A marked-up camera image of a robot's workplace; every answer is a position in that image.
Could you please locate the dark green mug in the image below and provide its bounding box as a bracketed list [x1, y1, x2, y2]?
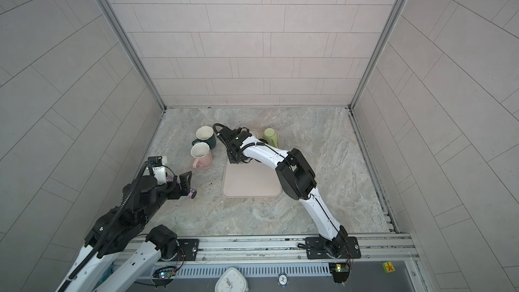
[192, 126, 216, 150]

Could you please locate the pink mug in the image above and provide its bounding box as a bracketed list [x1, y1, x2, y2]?
[191, 142, 213, 170]

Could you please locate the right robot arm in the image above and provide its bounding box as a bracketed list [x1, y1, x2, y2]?
[212, 123, 361, 259]

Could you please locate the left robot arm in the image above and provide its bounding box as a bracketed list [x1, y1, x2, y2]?
[58, 156, 199, 291]

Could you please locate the white mug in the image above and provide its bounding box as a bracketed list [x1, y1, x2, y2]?
[250, 130, 260, 139]

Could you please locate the light green mug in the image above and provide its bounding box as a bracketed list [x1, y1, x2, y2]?
[263, 128, 279, 148]

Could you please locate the purple glitter tube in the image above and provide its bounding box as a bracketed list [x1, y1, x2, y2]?
[187, 189, 197, 199]

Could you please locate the beige plastic tray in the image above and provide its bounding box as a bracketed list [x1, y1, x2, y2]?
[222, 128, 282, 198]

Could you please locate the left circuit board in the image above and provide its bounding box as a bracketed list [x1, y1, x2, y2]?
[153, 266, 177, 280]

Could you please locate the circuit board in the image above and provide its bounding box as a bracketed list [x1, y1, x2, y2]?
[328, 263, 351, 284]
[153, 266, 177, 280]

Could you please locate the white kitchen timer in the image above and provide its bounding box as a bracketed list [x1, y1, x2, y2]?
[214, 267, 249, 292]

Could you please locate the round blue badge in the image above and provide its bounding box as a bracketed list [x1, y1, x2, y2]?
[277, 273, 289, 287]

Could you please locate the right circuit board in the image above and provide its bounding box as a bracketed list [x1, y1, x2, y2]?
[328, 263, 351, 284]

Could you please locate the yellow sticker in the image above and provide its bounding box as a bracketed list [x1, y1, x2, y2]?
[382, 262, 395, 273]

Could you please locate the aluminium mounting rail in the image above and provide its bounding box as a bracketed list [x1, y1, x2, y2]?
[178, 233, 419, 264]

